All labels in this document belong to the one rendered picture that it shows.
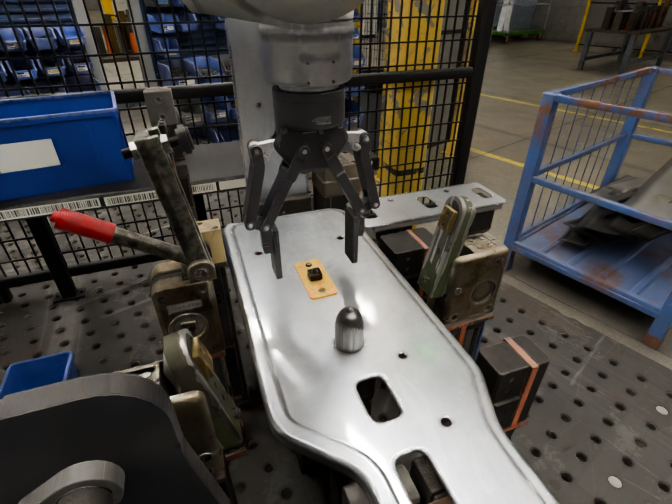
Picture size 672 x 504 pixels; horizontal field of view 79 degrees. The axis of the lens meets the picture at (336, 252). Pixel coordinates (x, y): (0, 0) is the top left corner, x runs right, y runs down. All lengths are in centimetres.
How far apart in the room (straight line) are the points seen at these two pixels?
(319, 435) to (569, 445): 53
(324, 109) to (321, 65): 4
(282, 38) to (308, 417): 34
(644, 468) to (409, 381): 51
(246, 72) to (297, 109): 30
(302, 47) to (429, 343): 33
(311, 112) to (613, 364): 81
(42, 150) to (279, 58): 53
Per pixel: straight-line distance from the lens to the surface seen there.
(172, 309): 51
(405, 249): 66
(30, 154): 85
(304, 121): 42
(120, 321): 105
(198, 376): 34
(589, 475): 82
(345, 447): 38
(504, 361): 49
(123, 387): 21
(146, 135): 44
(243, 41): 70
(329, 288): 53
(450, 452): 40
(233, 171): 84
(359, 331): 44
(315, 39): 40
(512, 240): 237
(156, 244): 48
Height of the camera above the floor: 133
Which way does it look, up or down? 33 degrees down
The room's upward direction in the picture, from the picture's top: straight up
